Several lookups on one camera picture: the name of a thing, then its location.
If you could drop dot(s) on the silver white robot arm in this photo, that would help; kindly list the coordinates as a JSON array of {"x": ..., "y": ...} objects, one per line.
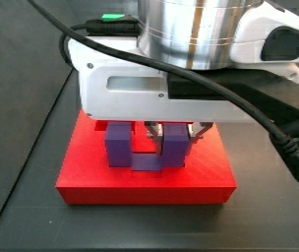
[{"x": 204, "y": 36}]

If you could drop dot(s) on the green zigzag block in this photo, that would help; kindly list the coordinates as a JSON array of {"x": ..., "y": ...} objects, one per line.
[{"x": 111, "y": 16}]

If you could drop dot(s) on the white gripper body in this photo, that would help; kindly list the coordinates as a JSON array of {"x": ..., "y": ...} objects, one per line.
[{"x": 125, "y": 91}]

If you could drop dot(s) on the purple U-shaped block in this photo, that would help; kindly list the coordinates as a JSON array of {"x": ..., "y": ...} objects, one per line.
[{"x": 122, "y": 156}]

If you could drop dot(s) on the red insertion board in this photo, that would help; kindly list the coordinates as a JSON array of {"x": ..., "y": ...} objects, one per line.
[{"x": 90, "y": 182}]

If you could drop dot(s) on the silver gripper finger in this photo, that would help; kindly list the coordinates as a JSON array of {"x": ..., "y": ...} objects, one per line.
[
  {"x": 155, "y": 134},
  {"x": 197, "y": 130}
]

